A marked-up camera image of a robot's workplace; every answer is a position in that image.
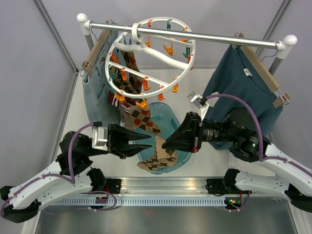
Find right beige clothes hanger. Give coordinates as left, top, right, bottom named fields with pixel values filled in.
left=232, top=43, right=291, bottom=109

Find beige orange argyle sock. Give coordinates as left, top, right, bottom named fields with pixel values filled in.
left=121, top=51, right=143, bottom=83

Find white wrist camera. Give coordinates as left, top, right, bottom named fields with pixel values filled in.
left=188, top=92, right=209, bottom=120
left=92, top=126, right=108, bottom=151

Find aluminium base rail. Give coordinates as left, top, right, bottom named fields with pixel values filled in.
left=36, top=177, right=299, bottom=195

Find purple cable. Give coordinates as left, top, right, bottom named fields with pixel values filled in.
left=206, top=94, right=312, bottom=212
left=0, top=121, right=117, bottom=217

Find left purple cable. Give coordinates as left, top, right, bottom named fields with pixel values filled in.
left=0, top=121, right=117, bottom=217

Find white slotted cable duct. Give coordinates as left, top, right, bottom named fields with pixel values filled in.
left=53, top=196, right=226, bottom=207

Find white round clip hanger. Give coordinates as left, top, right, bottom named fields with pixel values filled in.
left=105, top=17, right=196, bottom=100

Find teal long sleeve shirt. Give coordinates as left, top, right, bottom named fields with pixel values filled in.
left=203, top=45, right=283, bottom=137

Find teal plastic basin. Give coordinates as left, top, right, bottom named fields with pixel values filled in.
left=133, top=102, right=191, bottom=175

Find beige clothes hanger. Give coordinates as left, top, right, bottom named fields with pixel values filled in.
left=81, top=29, right=112, bottom=76
left=232, top=43, right=291, bottom=109

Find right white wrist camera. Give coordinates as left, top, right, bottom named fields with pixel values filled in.
left=188, top=92, right=209, bottom=120

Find orange clip right rim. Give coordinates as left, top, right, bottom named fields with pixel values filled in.
left=157, top=86, right=165, bottom=101

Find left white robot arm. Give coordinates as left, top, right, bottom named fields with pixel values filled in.
left=0, top=122, right=151, bottom=223

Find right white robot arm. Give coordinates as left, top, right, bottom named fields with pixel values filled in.
left=162, top=108, right=312, bottom=212

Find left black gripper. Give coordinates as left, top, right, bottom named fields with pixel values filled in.
left=85, top=123, right=154, bottom=159

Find brown argyle sock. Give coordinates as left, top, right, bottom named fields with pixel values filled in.
left=137, top=136, right=178, bottom=172
left=113, top=74, right=143, bottom=95

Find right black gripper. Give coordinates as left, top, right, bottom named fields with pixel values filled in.
left=161, top=111, right=237, bottom=152

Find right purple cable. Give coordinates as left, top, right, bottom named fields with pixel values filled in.
left=206, top=94, right=312, bottom=212

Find blue denim garment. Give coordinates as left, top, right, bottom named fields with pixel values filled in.
left=82, top=31, right=120, bottom=127

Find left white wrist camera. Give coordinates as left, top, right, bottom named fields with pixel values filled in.
left=92, top=126, right=108, bottom=151

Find orange clip front left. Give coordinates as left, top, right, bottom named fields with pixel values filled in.
left=136, top=98, right=148, bottom=109

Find metal clothes rack rail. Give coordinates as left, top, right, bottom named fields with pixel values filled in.
left=77, top=13, right=297, bottom=59

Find left beige clothes hanger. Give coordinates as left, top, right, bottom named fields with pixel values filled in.
left=81, top=29, right=112, bottom=76

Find teal clip front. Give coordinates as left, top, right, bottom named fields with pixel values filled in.
left=109, top=68, right=118, bottom=81

